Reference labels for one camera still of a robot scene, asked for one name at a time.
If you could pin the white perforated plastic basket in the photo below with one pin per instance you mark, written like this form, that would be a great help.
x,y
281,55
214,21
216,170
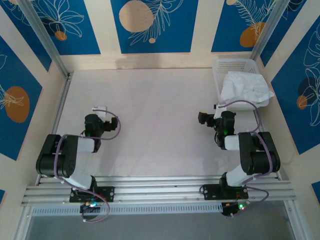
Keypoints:
x,y
232,65

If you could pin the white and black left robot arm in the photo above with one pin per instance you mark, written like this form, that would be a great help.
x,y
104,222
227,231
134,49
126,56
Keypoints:
x,y
57,155

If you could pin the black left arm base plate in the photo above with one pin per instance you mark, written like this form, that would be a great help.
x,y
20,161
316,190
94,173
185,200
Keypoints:
x,y
107,193

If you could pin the aluminium table side rail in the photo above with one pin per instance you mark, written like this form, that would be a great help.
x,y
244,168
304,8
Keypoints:
x,y
61,105

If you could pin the white t-shirt with black print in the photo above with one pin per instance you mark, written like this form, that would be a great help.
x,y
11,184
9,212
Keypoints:
x,y
245,85

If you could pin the aluminium corner post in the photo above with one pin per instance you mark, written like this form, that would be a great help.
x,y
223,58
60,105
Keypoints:
x,y
268,30
46,37

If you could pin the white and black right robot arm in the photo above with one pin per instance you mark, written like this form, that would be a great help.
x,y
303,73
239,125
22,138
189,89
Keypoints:
x,y
260,155

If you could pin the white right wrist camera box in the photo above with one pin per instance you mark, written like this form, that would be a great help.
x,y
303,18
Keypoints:
x,y
218,112

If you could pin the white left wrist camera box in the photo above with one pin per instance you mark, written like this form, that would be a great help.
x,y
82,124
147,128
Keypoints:
x,y
100,111

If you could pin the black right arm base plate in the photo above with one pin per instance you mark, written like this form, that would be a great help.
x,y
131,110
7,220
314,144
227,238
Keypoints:
x,y
210,192

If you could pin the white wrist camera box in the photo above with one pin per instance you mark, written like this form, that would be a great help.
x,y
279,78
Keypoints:
x,y
100,111
218,112

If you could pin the aluminium rail frame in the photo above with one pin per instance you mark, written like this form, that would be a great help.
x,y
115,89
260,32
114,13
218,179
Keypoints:
x,y
155,186

